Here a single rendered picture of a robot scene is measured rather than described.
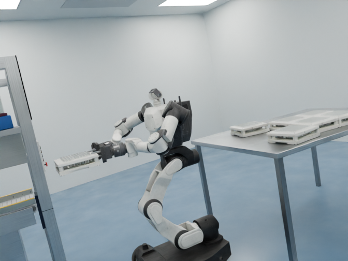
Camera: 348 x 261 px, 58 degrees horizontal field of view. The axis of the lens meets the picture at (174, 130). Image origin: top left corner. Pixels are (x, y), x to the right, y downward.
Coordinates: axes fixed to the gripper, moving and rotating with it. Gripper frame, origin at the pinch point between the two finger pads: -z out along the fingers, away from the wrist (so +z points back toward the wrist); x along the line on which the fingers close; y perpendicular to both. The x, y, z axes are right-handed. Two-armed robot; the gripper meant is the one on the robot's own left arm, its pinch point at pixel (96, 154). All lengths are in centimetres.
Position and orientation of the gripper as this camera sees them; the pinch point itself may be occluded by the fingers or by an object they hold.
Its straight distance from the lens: 208.5
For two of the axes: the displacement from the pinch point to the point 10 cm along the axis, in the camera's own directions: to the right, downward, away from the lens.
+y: -3.1, -0.6, 9.5
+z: 9.4, -2.0, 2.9
